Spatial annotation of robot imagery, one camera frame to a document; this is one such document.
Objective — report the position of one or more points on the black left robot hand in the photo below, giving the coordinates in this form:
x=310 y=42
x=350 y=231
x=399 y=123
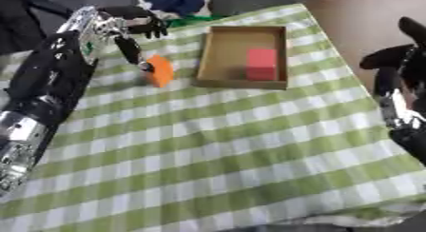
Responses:
x=136 y=22

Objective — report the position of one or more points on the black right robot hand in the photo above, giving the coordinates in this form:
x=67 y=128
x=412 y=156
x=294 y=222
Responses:
x=400 y=63

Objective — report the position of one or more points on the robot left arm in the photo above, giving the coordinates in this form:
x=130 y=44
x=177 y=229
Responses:
x=52 y=80

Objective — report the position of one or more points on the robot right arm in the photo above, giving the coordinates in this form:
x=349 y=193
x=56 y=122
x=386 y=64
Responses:
x=405 y=121

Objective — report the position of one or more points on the tan cardboard box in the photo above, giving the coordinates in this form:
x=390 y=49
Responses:
x=242 y=56

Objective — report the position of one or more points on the orange block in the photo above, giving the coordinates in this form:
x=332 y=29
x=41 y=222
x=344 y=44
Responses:
x=161 y=70

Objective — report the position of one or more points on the green object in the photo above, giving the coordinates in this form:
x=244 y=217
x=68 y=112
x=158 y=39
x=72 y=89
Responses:
x=191 y=19

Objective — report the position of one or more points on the red block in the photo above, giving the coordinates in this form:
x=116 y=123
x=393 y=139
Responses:
x=261 y=64

